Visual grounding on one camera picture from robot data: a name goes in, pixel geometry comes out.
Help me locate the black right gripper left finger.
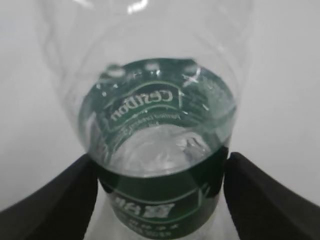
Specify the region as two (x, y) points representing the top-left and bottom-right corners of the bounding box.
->
(0, 154), (98, 240)

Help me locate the clear green-label water bottle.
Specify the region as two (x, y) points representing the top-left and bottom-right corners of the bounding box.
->
(36, 0), (237, 240)

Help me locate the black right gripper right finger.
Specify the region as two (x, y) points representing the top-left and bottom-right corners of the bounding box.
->
(223, 152), (320, 240)

